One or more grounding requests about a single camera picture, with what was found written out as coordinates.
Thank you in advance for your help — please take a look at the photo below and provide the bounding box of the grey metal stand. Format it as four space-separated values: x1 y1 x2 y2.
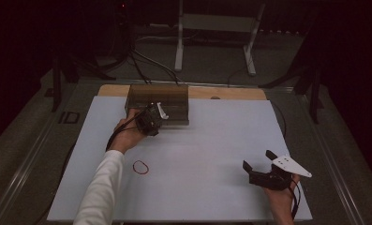
173 0 267 77

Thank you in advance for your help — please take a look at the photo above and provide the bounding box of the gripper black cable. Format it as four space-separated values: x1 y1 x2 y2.
105 109 144 153
288 180 302 219

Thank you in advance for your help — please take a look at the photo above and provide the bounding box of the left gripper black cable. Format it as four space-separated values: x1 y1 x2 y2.
105 109 144 153

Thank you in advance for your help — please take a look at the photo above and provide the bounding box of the person's right hand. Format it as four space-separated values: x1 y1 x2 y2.
262 174 301 225

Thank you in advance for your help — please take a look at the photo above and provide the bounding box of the white table board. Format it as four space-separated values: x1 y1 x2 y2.
47 96 313 223

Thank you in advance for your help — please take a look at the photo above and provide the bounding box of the black floor cable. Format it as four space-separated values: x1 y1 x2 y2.
128 51 152 85
130 48 183 85

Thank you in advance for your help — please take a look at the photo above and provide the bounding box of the black floor stand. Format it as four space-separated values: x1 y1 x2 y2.
51 46 117 113
258 59 325 124

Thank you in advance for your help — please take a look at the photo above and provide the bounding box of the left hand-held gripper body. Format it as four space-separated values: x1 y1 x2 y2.
135 101 170 137

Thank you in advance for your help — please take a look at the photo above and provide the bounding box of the white floor cable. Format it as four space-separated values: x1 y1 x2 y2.
135 33 194 43

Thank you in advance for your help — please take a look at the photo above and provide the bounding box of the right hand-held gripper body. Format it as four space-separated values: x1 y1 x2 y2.
248 155 313 191

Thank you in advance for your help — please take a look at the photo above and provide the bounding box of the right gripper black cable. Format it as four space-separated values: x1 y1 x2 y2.
288 180 302 219

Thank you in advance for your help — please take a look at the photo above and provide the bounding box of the thin black table cable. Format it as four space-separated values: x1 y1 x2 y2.
269 100 288 140

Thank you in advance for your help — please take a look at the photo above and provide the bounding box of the metal floor rail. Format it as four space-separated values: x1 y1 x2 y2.
299 93 365 225
0 112 63 225

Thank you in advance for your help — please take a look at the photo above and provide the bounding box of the smoky transparent drawer box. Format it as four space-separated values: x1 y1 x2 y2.
125 82 190 127

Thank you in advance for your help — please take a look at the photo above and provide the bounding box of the person's left hand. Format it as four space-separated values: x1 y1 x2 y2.
107 108 147 155

